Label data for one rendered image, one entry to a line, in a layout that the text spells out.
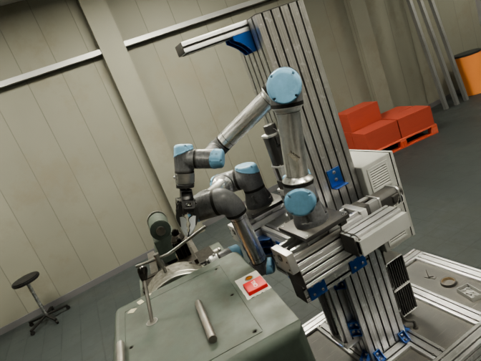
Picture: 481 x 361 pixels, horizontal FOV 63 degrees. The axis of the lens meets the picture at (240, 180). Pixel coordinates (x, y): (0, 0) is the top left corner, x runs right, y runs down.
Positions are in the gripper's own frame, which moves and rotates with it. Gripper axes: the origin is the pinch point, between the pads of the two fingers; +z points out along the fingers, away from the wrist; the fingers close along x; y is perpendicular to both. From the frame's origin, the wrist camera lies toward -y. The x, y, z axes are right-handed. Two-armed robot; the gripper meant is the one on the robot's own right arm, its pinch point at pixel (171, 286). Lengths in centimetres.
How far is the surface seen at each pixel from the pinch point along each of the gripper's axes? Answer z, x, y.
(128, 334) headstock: 12, 17, -56
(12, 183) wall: 143, 56, 343
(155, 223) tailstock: -1, 7, 87
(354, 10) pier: -401, 106, 411
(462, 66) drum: -573, -46, 410
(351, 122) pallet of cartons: -308, -46, 355
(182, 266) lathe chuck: -8.6, 14.7, -21.3
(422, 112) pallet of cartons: -398, -66, 314
